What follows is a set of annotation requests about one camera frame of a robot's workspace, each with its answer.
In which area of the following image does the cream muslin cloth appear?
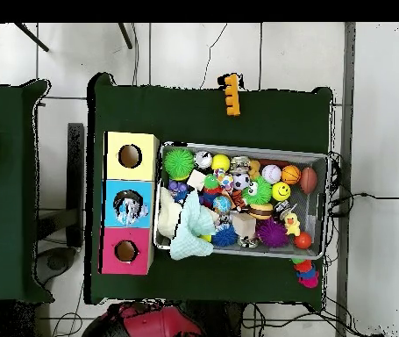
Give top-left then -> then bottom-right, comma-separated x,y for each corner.
156,188 -> 184,240

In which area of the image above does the mint green cloth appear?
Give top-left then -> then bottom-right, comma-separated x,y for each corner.
169,190 -> 217,262

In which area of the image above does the green spiky ball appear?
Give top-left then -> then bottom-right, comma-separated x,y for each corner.
163,147 -> 196,182
243,176 -> 274,208

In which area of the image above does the clear plastic packet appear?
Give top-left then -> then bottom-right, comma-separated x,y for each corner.
116,195 -> 151,226

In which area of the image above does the black can with silver top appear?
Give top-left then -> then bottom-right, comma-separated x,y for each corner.
274,200 -> 295,215

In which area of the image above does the purple spiky toy with eyes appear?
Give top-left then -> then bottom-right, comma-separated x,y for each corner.
256,219 -> 290,249

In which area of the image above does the orange plastic comb toy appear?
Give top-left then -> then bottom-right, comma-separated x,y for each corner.
217,73 -> 242,117

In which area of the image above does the yellow duck toy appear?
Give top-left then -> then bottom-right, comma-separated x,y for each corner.
281,210 -> 303,239

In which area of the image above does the wooden box with three holes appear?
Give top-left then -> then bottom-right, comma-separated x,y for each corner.
99,130 -> 160,276

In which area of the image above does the clear mesh bin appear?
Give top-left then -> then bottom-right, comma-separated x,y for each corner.
154,142 -> 330,260

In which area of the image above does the plain wooden cube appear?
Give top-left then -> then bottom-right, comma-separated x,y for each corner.
231,212 -> 258,239

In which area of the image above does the toy hamburger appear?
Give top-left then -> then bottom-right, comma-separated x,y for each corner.
248,203 -> 274,222

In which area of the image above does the dark green tablecloth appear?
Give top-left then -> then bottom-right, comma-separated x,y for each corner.
0,79 -> 52,305
86,72 -> 335,310

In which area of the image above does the white baseball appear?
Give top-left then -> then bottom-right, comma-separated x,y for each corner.
261,164 -> 283,184

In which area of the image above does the yellow smiley ball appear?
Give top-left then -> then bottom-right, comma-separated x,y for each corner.
271,182 -> 291,202

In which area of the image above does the small orange basketball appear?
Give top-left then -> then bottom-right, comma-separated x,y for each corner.
281,164 -> 303,186

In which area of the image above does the black tripod leg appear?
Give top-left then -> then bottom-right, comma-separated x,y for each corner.
118,23 -> 134,50
12,23 -> 50,53

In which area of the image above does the grey floor strip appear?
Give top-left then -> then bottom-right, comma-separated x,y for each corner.
342,23 -> 358,236

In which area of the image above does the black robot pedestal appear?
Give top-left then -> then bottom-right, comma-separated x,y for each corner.
184,300 -> 246,337

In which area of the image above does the black floor cable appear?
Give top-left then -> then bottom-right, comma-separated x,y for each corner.
328,189 -> 399,208

